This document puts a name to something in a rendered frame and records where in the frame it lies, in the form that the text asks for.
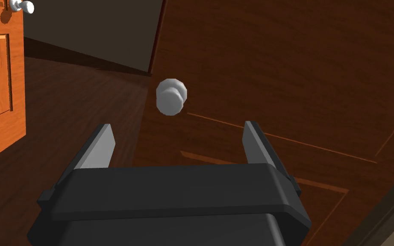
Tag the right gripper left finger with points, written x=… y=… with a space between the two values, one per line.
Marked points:
x=98 y=150

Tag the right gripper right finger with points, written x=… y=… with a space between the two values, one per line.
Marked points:
x=256 y=147

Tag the dark brown wooden door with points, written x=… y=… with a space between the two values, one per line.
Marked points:
x=286 y=85

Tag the grey round door knob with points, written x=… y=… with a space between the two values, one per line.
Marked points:
x=170 y=97

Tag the white door knob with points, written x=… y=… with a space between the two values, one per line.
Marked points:
x=22 y=5

